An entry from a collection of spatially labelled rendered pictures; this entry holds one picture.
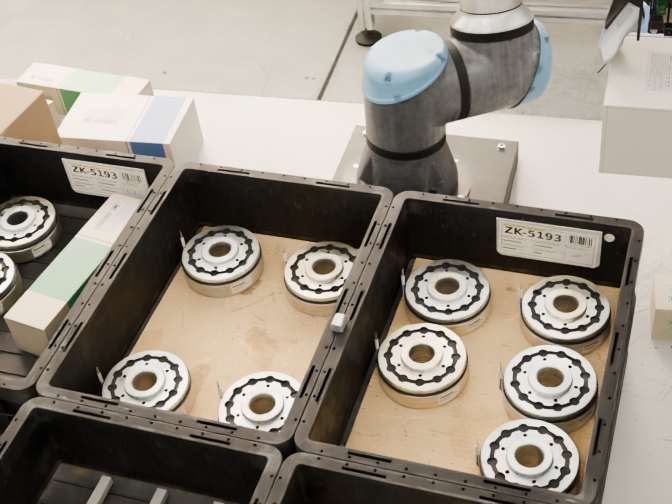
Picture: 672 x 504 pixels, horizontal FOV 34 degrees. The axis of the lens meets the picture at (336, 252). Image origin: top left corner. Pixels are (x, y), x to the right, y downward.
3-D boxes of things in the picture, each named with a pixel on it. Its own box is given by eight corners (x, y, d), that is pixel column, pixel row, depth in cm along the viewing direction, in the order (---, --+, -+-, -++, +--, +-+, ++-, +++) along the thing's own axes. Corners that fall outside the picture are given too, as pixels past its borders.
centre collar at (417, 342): (408, 336, 127) (408, 332, 126) (449, 345, 125) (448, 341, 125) (394, 367, 123) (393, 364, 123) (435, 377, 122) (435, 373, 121)
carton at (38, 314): (57, 362, 134) (43, 329, 130) (18, 349, 136) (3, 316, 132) (161, 235, 149) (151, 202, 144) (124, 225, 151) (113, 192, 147)
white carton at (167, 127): (204, 141, 184) (193, 97, 178) (181, 187, 176) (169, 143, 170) (95, 134, 189) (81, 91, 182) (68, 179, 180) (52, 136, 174)
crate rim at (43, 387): (182, 173, 145) (178, 159, 144) (398, 202, 137) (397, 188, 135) (35, 406, 119) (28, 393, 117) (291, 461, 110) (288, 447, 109)
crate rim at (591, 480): (398, 202, 137) (397, 188, 135) (644, 236, 128) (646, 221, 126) (291, 462, 110) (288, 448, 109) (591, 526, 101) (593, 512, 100)
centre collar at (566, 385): (529, 361, 122) (529, 357, 122) (573, 364, 121) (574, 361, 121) (525, 396, 119) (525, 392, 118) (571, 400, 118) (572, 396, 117)
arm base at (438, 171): (368, 149, 170) (365, 95, 164) (464, 157, 167) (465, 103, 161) (346, 209, 159) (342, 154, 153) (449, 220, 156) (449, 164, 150)
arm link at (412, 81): (352, 117, 160) (347, 35, 151) (437, 95, 163) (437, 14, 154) (381, 162, 151) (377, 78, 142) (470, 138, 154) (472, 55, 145)
